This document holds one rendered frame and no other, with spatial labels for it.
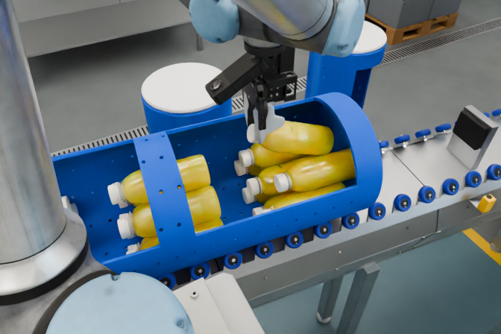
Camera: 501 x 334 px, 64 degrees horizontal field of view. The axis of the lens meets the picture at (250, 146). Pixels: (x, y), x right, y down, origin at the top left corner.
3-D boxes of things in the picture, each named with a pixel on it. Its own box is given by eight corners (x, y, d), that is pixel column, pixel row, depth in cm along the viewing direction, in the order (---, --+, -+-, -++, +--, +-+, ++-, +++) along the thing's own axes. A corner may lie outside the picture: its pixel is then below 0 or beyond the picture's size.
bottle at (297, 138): (319, 161, 92) (253, 156, 83) (312, 135, 95) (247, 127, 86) (338, 147, 87) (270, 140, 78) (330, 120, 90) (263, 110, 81)
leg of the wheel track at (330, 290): (332, 320, 175) (358, 234, 134) (320, 325, 174) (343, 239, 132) (326, 309, 179) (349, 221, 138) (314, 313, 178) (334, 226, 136)
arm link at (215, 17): (253, -2, 47) (296, -30, 54) (178, -17, 51) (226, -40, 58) (256, 59, 52) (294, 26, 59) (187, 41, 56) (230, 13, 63)
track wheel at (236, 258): (241, 247, 88) (238, 244, 90) (221, 253, 87) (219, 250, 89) (245, 266, 88) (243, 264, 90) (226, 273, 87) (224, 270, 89)
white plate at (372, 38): (312, 48, 144) (312, 51, 145) (391, 53, 142) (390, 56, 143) (313, 16, 165) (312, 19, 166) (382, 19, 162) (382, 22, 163)
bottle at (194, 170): (200, 146, 82) (112, 168, 78) (211, 172, 78) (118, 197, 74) (202, 166, 88) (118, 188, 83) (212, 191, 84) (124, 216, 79)
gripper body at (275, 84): (296, 103, 75) (300, 45, 67) (253, 113, 73) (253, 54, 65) (279, 83, 81) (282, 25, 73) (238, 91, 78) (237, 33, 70)
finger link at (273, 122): (288, 145, 80) (287, 103, 75) (260, 152, 78) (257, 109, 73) (281, 137, 82) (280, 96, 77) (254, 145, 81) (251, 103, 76)
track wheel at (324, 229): (331, 218, 94) (327, 216, 96) (314, 224, 93) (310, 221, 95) (335, 236, 94) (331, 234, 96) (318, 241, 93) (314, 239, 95)
